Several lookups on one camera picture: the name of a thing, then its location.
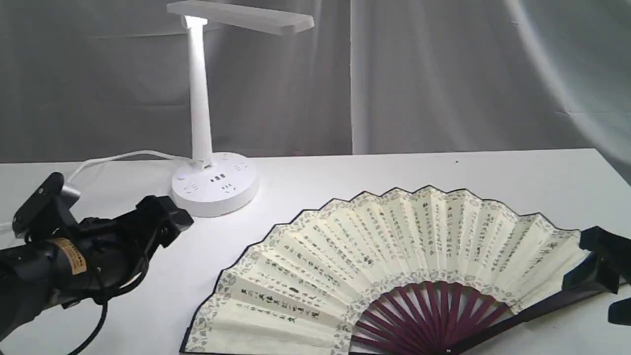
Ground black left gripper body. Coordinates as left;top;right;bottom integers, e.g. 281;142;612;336
12;173;153;306

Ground paper folding fan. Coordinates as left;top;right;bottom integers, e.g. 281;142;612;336
180;185;601;355

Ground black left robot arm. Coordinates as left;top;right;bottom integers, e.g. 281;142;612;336
0;172;194;355

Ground white desk lamp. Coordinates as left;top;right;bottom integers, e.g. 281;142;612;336
166;0;315;218

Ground grey backdrop curtain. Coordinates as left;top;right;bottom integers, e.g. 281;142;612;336
0;0;631;180

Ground white power cable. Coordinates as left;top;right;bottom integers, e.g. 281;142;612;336
0;150;190;232

